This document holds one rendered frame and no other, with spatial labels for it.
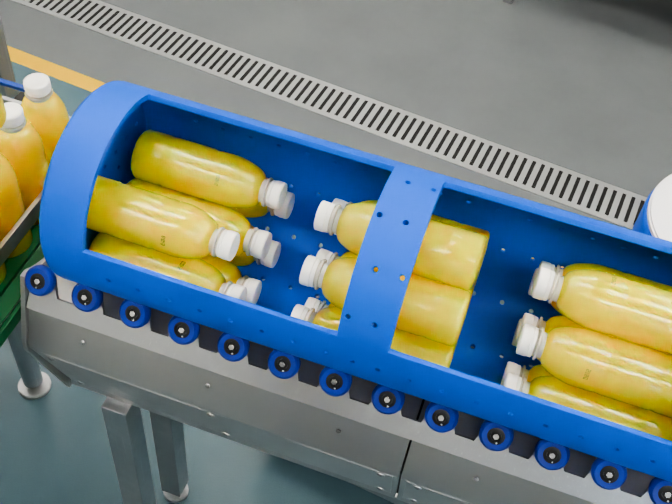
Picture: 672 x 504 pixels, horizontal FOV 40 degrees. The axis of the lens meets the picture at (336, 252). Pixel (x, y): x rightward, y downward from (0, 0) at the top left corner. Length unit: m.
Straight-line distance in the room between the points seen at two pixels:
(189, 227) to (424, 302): 0.31
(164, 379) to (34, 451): 1.01
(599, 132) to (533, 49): 0.47
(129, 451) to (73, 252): 0.62
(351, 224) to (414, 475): 0.39
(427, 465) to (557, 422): 0.26
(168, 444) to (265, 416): 0.67
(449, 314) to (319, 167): 0.32
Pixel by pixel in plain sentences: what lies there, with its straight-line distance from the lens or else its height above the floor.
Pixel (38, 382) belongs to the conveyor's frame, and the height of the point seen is 0.04.
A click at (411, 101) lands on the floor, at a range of 3.17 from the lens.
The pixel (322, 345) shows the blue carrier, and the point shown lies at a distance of 1.12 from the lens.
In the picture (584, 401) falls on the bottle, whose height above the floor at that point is 1.09.
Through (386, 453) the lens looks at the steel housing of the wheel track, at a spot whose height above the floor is 0.87.
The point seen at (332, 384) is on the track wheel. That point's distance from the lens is 1.25.
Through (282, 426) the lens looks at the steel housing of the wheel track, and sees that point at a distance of 1.33.
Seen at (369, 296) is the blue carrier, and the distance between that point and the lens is 1.06.
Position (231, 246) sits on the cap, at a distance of 1.17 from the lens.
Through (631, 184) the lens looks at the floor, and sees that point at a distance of 3.09.
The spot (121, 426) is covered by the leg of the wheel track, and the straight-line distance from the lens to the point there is 1.66.
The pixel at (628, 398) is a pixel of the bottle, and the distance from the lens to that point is 1.14.
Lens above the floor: 2.01
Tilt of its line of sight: 49 degrees down
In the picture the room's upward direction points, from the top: 7 degrees clockwise
